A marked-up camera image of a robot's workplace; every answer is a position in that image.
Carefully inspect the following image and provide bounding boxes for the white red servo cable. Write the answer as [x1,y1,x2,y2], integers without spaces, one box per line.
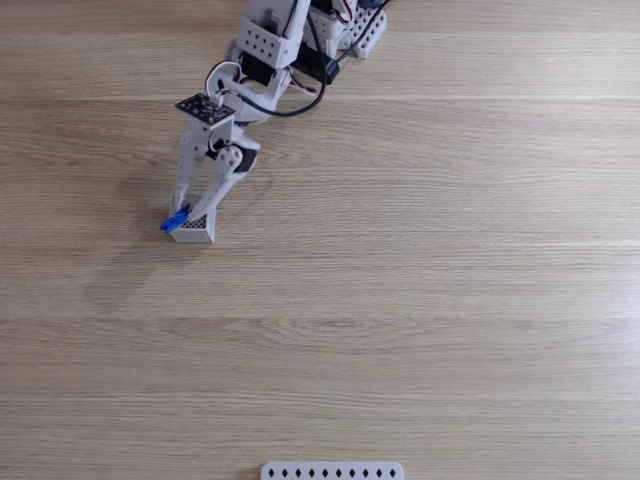
[333,0,360,25]
[287,67,320,96]
[205,59,249,101]

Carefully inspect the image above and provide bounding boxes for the small white mesh crate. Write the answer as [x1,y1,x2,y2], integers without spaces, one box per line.
[171,207,217,245]

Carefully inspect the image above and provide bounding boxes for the white plate diamond holes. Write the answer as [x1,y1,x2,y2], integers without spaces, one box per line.
[259,461,405,480]

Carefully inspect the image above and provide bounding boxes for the blue clothes peg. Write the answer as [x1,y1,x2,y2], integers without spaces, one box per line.
[159,203,192,234]

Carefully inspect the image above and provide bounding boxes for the black camera circuit board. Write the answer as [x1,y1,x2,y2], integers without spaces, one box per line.
[174,92,236,125]

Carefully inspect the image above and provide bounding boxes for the white perforated base mount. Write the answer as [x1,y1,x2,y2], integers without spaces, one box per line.
[339,5,389,60]

